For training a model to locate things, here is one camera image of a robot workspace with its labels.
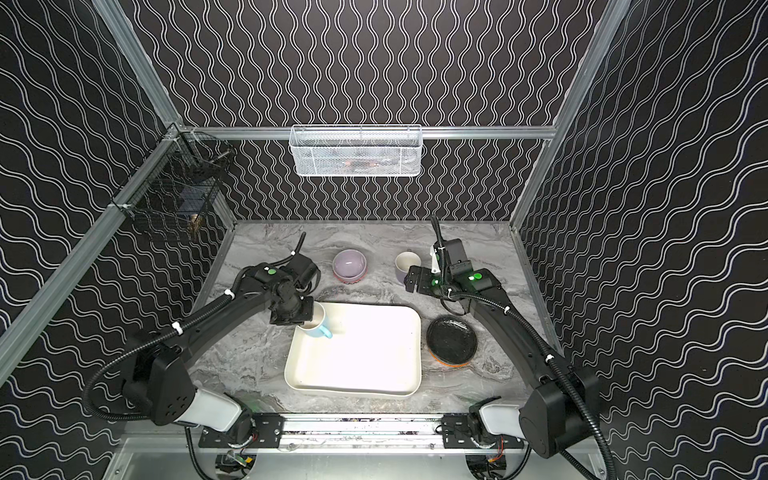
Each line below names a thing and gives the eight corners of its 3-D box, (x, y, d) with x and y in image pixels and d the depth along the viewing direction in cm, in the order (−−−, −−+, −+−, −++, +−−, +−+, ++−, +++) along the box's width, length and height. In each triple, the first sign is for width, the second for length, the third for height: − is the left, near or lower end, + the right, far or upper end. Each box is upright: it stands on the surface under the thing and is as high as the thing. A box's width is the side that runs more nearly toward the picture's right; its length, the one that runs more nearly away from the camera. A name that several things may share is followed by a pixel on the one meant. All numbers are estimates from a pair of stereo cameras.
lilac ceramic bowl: (335, 289, 103) (331, 274, 96) (338, 265, 110) (334, 249, 103) (366, 289, 103) (364, 274, 96) (367, 264, 110) (365, 249, 103)
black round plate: (429, 365, 87) (430, 359, 83) (425, 324, 96) (426, 317, 92) (477, 365, 87) (480, 358, 83) (469, 324, 95) (472, 317, 92)
